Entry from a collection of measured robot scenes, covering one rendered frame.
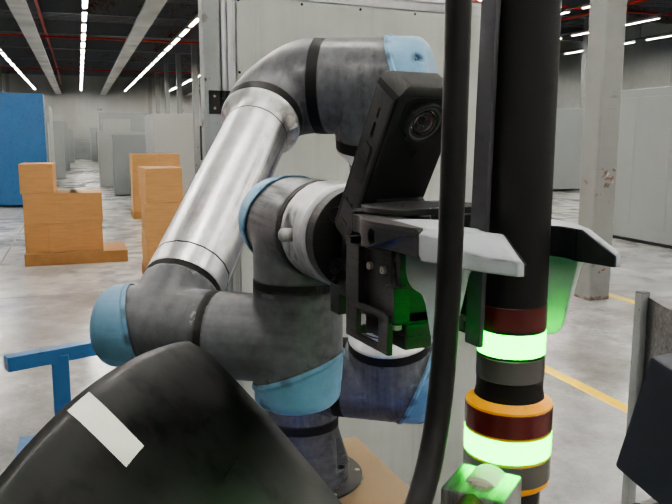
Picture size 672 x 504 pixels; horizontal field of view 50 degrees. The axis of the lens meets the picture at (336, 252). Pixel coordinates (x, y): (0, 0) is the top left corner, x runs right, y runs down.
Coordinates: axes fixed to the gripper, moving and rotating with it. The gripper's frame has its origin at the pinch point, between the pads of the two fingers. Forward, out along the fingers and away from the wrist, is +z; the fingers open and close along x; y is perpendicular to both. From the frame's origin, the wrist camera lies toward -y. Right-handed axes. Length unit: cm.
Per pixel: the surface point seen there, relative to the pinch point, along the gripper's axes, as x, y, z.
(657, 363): -57, 25, -41
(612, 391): -315, 149, -285
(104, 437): 19.2, 7.1, -3.7
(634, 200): -839, 84, -748
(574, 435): -246, 149, -245
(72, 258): -61, 140, -903
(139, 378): 17.1, 6.2, -7.6
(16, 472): 22.5, 6.6, -0.9
